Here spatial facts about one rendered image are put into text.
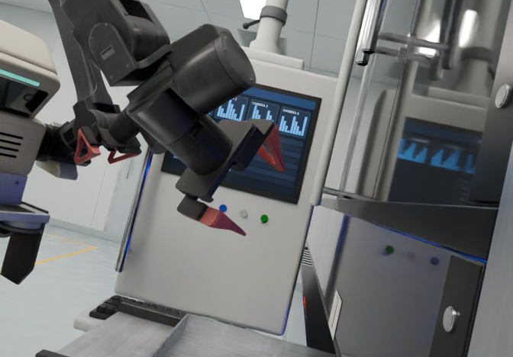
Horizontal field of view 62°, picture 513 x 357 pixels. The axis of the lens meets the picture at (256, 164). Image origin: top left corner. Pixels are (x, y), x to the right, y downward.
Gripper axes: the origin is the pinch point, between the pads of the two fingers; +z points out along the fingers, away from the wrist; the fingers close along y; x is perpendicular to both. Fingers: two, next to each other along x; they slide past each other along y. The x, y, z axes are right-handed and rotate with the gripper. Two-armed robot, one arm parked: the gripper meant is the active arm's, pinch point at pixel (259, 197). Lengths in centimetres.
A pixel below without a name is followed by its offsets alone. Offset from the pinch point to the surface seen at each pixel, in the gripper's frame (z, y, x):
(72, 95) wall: 108, 110, 604
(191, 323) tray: 25.5, -19.7, 27.8
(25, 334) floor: 93, -92, 231
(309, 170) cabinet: 45, 29, 42
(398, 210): 3.4, 4.3, -16.4
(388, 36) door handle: 3.8, 32.3, -1.1
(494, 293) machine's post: -10.6, -5.3, -32.4
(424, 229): -2.6, 0.4, -23.2
